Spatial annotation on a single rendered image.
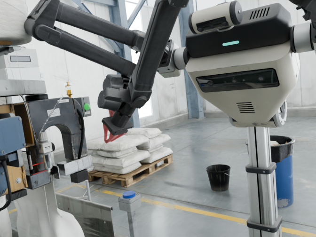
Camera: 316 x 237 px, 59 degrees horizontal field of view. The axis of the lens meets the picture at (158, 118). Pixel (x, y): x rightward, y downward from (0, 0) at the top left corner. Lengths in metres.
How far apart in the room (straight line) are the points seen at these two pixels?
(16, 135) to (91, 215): 0.95
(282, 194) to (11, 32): 2.73
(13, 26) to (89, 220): 1.16
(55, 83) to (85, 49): 5.05
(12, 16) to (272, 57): 0.80
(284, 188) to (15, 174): 2.51
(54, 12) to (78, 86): 5.46
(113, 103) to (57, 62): 5.26
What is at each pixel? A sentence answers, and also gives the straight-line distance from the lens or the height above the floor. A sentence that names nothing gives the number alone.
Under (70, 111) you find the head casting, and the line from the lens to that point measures 1.24.
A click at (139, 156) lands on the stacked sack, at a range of 4.09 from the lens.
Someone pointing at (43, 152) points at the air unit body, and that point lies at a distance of 1.12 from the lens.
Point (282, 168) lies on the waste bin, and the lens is 2.99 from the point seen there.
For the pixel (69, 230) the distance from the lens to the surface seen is 1.31.
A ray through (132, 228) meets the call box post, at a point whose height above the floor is 0.68.
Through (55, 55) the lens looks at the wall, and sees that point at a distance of 6.12.
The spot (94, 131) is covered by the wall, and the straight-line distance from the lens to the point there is 6.56.
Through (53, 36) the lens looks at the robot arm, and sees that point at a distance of 0.90.
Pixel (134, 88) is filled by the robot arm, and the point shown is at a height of 1.34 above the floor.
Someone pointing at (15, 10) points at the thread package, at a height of 1.61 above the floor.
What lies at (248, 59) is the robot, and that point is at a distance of 1.01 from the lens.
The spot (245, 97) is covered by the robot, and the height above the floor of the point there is 1.26.
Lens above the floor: 1.35
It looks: 7 degrees down
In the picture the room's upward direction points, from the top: 6 degrees counter-clockwise
